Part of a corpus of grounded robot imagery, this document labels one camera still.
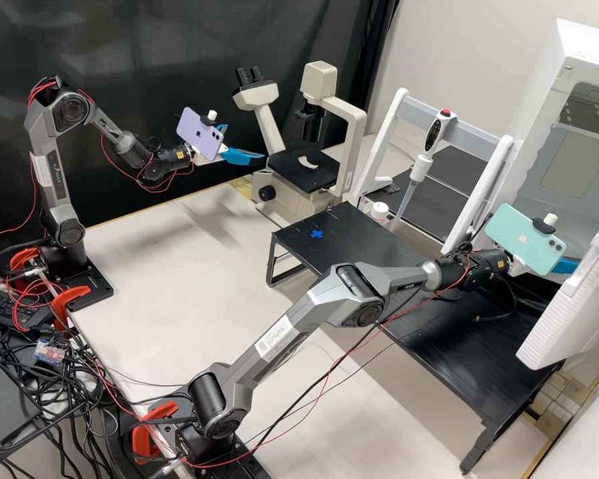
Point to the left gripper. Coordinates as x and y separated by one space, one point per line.
203 157

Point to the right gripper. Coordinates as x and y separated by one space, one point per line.
520 267

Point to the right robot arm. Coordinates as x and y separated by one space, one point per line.
289 324

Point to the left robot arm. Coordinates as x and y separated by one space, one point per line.
45 129

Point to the cream microscope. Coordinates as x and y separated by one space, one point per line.
344 115

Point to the incubator door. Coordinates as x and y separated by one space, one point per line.
569 309

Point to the white incubator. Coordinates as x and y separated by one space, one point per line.
579 164

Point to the white-capped bottle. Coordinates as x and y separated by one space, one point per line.
379 209

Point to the white pipette stand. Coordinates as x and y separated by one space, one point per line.
474 127

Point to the pipette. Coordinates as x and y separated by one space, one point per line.
422 167

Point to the red clamp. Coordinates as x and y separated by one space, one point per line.
142 439
72 294
20 262

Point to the black power adapter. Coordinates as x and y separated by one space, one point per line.
15 309

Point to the small circuit board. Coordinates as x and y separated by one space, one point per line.
47 351

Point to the flat black box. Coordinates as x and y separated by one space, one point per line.
5 404

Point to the left wrist camera phone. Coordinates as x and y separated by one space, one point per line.
194 129

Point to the wrist camera phone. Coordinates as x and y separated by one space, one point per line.
194 129
519 234

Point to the right wrist camera phone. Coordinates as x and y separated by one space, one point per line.
519 234

